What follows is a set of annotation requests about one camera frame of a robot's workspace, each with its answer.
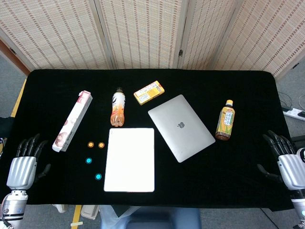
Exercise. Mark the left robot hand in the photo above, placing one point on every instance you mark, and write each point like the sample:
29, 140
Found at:
20, 170

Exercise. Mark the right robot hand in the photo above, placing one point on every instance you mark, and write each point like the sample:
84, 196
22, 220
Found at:
291, 169

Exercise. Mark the blue round magnet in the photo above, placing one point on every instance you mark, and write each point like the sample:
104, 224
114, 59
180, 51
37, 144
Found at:
98, 176
88, 160

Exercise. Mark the orange round magnet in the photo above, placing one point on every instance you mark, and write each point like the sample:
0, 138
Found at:
90, 144
101, 144

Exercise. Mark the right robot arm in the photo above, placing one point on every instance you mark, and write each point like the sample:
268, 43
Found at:
299, 207

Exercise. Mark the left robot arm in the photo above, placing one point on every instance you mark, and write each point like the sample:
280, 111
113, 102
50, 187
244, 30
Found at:
14, 205

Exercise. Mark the white magnetic board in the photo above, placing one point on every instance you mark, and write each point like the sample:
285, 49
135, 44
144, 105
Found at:
129, 159

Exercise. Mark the white power strip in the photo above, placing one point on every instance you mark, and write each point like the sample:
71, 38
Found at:
295, 113

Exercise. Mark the long white wrap box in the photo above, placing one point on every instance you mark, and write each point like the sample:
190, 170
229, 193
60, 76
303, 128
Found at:
71, 121

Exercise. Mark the white plastic container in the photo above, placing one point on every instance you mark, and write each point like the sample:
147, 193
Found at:
89, 211

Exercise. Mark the green tea bottle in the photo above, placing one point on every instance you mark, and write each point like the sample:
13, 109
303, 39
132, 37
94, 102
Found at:
224, 121

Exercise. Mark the black tablecloth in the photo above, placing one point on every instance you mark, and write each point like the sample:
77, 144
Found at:
190, 181

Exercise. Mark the brown wooden beam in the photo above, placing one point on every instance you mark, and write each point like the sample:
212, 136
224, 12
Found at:
13, 58

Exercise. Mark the orange drink bottle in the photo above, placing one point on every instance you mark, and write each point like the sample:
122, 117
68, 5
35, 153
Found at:
117, 112

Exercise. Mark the silver closed laptop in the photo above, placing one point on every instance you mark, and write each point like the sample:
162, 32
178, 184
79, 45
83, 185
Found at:
181, 133

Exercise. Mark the black screen hinge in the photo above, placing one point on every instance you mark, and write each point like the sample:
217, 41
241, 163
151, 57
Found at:
12, 50
180, 53

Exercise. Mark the woven folding screen panel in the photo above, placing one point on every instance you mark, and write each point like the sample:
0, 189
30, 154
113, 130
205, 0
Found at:
54, 35
143, 33
205, 35
267, 35

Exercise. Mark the yellow snack box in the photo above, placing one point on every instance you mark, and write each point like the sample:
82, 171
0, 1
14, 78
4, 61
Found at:
149, 93

